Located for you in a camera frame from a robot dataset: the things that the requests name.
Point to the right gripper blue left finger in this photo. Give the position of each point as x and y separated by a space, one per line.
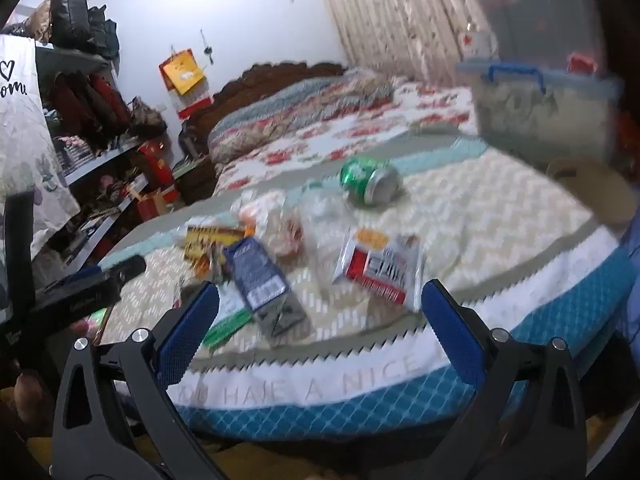
181 331

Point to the yellow red cardboard box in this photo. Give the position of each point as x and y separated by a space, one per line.
204 250

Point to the beige round trash bin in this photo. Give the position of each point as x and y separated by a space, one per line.
601 189

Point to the red white snack wrapper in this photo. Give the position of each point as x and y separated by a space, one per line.
388 266

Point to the lower storage bin blue handle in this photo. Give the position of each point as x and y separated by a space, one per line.
539 115

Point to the white enamel mug red star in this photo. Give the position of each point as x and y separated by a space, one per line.
478 45

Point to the white printed tote bag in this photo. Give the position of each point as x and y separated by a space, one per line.
28 159

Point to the carved wooden headboard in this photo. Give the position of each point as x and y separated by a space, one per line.
255 84

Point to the green white wrapper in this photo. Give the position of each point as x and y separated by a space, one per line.
224 328

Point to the small red box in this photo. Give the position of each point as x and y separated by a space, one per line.
581 64

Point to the cluttered storage shelf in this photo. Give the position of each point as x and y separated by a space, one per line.
100 141

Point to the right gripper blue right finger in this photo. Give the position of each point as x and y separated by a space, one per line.
459 331

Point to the middle teal-lid storage bin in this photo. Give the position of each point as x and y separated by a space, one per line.
545 33

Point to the crushed green soda can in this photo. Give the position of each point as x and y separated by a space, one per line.
370 182

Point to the clear plastic bottle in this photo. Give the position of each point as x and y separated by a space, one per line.
325 218

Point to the chevron patterned bed blanket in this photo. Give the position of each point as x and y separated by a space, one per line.
502 238

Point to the person's left hand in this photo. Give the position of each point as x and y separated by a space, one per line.
30 400

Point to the floral pillow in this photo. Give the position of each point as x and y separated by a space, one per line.
293 108

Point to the yellow red wall calendar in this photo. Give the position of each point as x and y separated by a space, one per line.
186 83

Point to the black bags on shelf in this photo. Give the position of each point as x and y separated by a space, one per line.
71 24

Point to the leaf patterned curtain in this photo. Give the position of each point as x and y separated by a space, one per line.
415 38

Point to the floral bed quilt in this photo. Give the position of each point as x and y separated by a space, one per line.
415 106

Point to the blue carton box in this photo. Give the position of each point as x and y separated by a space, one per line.
266 292

